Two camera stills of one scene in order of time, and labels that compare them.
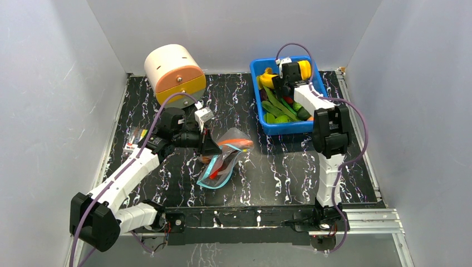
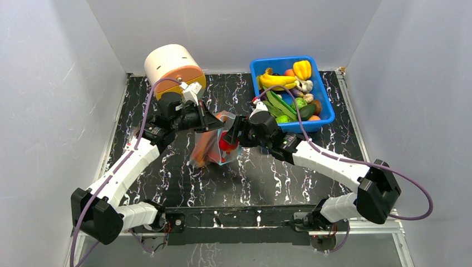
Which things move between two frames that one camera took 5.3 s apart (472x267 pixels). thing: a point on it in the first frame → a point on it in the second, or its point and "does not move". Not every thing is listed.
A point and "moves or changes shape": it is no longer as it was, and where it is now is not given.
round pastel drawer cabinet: x=173 y=69 does not move
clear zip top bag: x=233 y=143 moves or changes shape
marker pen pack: x=135 y=134 does not move
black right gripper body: x=279 y=82 → x=241 y=129
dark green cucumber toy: x=303 y=114 does not move
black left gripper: x=209 y=147 → x=207 y=120
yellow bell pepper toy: x=305 y=69 does not move
